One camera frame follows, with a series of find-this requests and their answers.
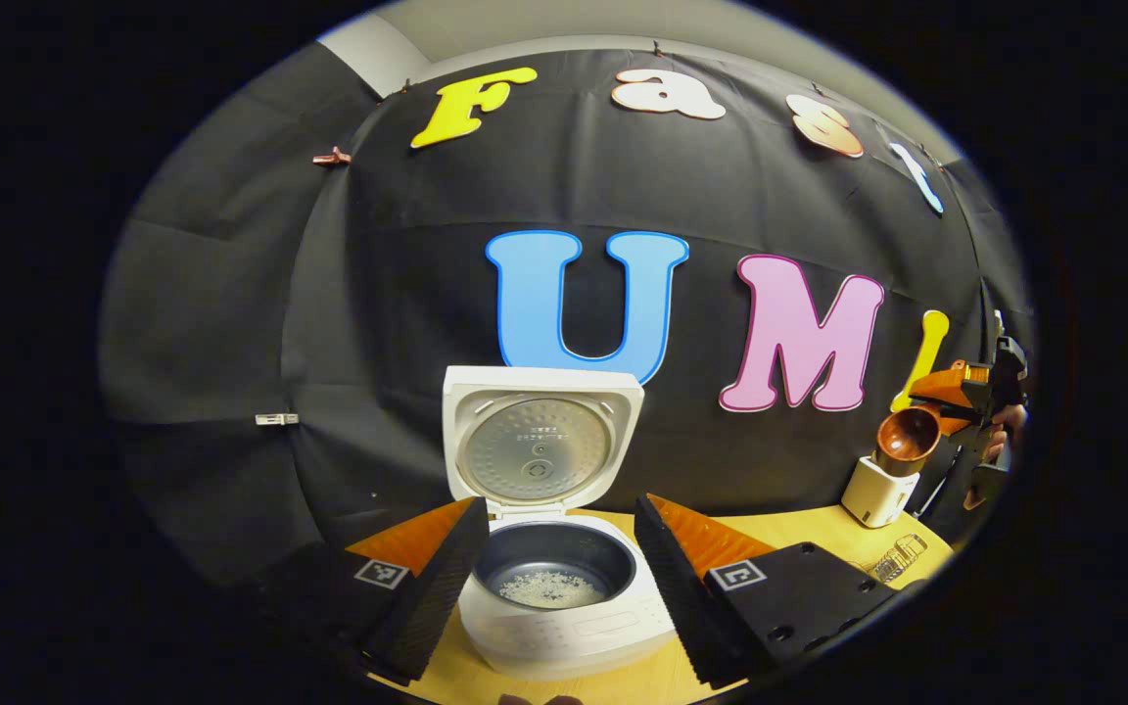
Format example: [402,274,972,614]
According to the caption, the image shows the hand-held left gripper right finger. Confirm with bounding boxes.
[634,493,900,690]

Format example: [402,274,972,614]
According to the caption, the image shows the brown wooden spoon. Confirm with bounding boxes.
[874,404,944,479]

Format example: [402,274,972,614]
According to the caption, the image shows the white toaster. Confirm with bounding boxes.
[840,455,920,530]

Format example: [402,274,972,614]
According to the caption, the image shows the metal wire chopstick holder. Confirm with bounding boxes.
[863,534,930,587]

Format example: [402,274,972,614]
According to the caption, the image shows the white rice cooker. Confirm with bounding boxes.
[442,365,679,682]

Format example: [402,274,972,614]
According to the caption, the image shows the white rice grains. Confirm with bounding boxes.
[498,571,606,610]

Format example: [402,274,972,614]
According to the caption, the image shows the black backdrop cloth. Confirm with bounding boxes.
[99,39,1033,588]

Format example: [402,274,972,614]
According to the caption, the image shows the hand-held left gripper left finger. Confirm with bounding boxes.
[249,496,492,686]

